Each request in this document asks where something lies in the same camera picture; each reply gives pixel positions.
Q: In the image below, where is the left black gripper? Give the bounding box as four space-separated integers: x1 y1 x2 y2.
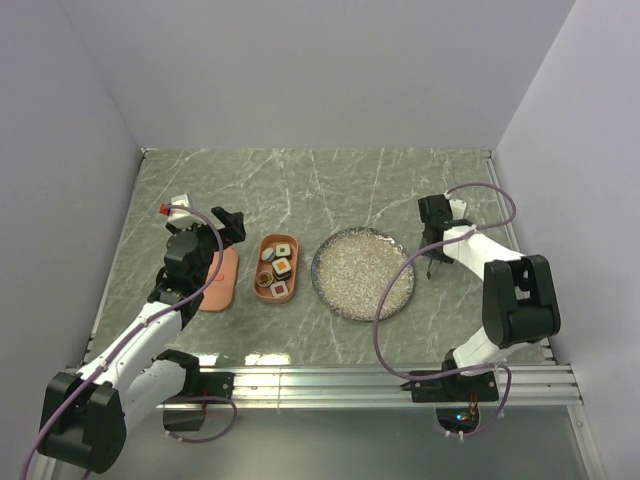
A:
167 206 244 287

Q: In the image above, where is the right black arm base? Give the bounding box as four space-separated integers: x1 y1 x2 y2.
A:
400 358 499 403

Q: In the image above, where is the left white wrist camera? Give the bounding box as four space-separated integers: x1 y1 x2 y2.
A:
159 194 199 229

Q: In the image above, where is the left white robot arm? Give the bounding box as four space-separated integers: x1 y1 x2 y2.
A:
30 197 246 474

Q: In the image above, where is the small noodle soup cup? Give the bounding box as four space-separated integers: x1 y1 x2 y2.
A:
255 271 273 288

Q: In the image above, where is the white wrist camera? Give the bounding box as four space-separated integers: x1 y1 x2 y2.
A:
449 198 467 221
159 194 199 229

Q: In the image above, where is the pink lunch box lid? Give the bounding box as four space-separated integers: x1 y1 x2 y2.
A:
199 247 239 312

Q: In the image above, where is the green sushi roll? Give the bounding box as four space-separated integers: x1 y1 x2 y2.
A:
274 243 292 258

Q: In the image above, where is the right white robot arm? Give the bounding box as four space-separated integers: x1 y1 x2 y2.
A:
418 194 561 400

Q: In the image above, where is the speckled round plate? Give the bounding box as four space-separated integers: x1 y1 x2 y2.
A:
311 227 409 323

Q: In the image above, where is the red sushi roll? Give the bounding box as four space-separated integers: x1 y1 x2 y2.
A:
270 281 289 299

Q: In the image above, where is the aluminium front rail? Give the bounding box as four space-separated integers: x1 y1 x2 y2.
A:
58 364 584 412

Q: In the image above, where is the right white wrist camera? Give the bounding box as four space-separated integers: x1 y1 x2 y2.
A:
449 198 467 221

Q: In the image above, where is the orange sushi roll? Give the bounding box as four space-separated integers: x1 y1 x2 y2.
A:
271 257 292 281

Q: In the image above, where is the pink lunch box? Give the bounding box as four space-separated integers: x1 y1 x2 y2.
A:
253 233 299 304

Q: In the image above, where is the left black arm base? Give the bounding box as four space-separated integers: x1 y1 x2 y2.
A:
157 350 237 441

